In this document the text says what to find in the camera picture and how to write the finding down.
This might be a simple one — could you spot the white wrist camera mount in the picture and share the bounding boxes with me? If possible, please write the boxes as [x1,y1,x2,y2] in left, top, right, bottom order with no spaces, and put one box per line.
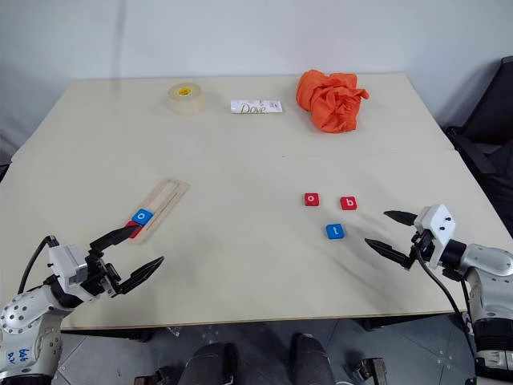
[412,204,458,269]
[46,243,99,304]

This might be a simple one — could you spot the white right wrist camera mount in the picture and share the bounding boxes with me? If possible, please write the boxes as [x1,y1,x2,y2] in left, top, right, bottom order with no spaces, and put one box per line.
[412,204,458,269]

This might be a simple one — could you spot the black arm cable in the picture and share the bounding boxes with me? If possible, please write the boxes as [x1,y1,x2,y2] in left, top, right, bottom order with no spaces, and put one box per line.
[414,240,479,354]
[16,234,60,296]

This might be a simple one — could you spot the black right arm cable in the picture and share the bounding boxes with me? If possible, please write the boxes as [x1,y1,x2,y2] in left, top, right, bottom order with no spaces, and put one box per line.
[414,240,479,354]

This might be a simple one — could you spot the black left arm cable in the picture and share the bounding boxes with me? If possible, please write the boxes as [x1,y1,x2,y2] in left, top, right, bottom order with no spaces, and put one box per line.
[16,234,60,296]

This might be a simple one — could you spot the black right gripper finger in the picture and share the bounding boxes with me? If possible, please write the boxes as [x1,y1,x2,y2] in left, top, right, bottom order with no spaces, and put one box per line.
[383,210,418,227]
[363,237,414,269]

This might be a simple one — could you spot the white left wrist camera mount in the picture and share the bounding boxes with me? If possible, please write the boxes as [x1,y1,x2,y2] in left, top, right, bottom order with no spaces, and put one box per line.
[46,243,99,304]

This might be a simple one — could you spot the person in dark sweater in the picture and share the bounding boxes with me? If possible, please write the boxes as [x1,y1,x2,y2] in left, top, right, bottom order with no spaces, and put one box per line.
[443,126,513,258]

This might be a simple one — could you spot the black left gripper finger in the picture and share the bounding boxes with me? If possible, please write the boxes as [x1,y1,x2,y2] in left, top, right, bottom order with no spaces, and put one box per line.
[89,225,143,252]
[117,256,165,298]

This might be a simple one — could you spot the crumpled orange cloth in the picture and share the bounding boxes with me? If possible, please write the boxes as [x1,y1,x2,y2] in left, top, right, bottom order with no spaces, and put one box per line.
[296,69,371,134]

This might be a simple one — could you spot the clear packing tape roll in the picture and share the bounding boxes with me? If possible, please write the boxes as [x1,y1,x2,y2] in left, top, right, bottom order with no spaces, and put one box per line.
[167,82,207,117]

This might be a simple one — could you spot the dark rounded shape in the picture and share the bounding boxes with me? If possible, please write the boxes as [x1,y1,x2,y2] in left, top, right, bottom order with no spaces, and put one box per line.
[182,342,241,385]
[289,332,336,385]

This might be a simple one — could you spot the white Dove soap packet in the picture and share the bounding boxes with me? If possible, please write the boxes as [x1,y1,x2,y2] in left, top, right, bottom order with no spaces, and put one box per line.
[229,99,285,116]

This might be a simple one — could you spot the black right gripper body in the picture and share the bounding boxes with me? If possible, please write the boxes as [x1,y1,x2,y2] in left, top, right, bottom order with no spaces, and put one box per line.
[405,229,438,269]

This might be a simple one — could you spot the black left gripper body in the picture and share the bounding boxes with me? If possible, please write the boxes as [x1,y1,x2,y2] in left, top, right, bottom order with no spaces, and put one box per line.
[82,245,123,298]

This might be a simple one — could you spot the wooden tile rack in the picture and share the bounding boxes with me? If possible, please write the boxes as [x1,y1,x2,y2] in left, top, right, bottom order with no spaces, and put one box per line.
[128,178,190,245]

